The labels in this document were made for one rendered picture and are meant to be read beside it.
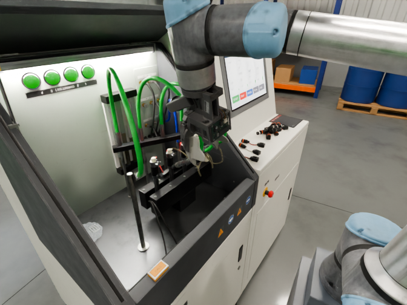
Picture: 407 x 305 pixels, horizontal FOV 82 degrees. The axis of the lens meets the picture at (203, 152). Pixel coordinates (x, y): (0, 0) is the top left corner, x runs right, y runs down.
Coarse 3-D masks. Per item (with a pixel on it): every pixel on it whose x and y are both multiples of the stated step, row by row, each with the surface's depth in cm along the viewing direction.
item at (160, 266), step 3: (159, 264) 64; (162, 264) 64; (156, 267) 63; (159, 267) 63; (162, 267) 63; (168, 267) 64; (153, 270) 63; (156, 270) 63; (159, 270) 63; (165, 270) 63; (150, 273) 62; (153, 273) 62; (156, 273) 62; (162, 273) 63; (159, 276) 62; (153, 279) 61; (156, 279) 61
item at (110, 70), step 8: (112, 72) 63; (120, 80) 61; (120, 88) 59; (112, 96) 82; (112, 104) 84; (128, 104) 58; (112, 112) 86; (128, 112) 57; (128, 120) 57; (136, 136) 57; (136, 144) 57; (136, 152) 57
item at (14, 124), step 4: (0, 68) 48; (0, 80) 50; (0, 84) 50; (0, 88) 51; (4, 92) 52; (4, 96) 52; (4, 100) 53; (8, 100) 54; (8, 104) 54; (8, 108) 55; (8, 112) 56; (12, 112) 56; (12, 116) 57; (12, 120) 58; (12, 124) 58; (16, 124) 59; (12, 128) 58
